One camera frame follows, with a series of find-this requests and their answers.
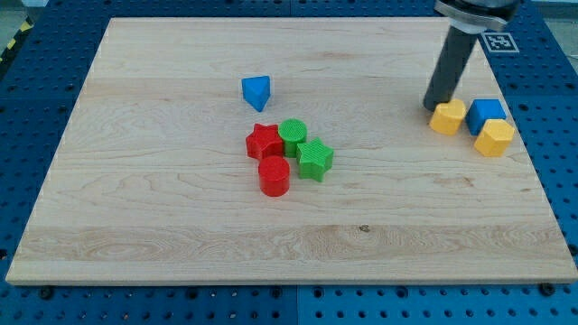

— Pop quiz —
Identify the green star block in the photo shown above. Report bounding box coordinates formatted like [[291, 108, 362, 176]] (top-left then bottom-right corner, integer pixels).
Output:
[[296, 137, 334, 182]]

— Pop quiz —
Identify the red cylinder block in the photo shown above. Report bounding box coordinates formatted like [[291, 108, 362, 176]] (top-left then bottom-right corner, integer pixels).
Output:
[[258, 156, 290, 197]]

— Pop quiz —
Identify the red star block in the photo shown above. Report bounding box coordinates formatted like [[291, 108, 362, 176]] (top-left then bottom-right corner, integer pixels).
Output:
[[246, 124, 284, 161]]

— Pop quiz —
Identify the green circle block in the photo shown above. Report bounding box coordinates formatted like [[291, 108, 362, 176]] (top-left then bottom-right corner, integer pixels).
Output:
[[278, 118, 308, 158]]

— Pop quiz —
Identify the yellow heart block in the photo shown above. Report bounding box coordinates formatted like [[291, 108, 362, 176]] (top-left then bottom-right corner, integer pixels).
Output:
[[429, 98, 466, 135]]

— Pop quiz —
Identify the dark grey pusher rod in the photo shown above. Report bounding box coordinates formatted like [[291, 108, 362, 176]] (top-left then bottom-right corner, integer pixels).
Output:
[[423, 26, 477, 111]]

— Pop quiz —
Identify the white fiducial marker tag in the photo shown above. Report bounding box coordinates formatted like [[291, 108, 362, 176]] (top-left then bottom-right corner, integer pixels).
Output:
[[481, 32, 519, 53]]

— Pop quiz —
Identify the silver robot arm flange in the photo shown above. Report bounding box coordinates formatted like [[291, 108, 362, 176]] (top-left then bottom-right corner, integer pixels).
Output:
[[433, 0, 521, 34]]

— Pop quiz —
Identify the yellow hexagon block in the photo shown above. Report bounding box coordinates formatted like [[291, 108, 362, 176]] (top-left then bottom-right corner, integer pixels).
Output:
[[473, 119, 515, 157]]

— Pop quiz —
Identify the blue cube block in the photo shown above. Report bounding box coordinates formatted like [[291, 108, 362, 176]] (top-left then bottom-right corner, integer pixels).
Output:
[[465, 98, 507, 135]]

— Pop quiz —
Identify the blue triangle block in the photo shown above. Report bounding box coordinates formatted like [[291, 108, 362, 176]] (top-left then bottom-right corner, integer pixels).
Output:
[[241, 76, 271, 112]]

